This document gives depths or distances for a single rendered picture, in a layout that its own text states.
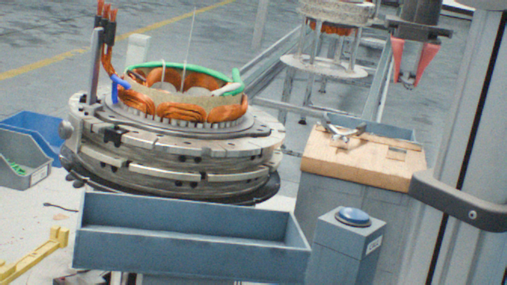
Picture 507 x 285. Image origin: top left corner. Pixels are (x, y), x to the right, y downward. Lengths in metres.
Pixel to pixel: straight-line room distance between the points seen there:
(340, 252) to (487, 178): 0.31
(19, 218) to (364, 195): 0.67
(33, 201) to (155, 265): 0.80
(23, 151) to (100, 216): 0.86
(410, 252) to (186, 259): 0.23
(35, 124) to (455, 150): 1.31
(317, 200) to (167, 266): 0.41
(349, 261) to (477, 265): 0.28
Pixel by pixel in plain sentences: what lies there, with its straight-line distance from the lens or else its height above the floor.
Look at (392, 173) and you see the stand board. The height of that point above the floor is 1.06.
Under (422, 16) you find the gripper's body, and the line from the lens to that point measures 1.21.
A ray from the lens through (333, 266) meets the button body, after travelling 1.03.
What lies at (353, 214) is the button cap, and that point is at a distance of 1.03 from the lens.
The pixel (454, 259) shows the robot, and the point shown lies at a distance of 0.79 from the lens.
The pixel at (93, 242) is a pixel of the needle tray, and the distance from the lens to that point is 0.81.
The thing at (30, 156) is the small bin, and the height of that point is 0.81.
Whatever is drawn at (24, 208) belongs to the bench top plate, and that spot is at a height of 0.78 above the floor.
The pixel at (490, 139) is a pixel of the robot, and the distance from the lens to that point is 0.76.
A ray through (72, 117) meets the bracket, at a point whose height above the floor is 1.09.
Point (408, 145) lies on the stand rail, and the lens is 1.31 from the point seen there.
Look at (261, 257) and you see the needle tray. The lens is 0.83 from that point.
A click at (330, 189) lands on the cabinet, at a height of 1.02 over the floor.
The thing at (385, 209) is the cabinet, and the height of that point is 1.01.
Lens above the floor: 1.40
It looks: 17 degrees down
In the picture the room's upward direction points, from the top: 10 degrees clockwise
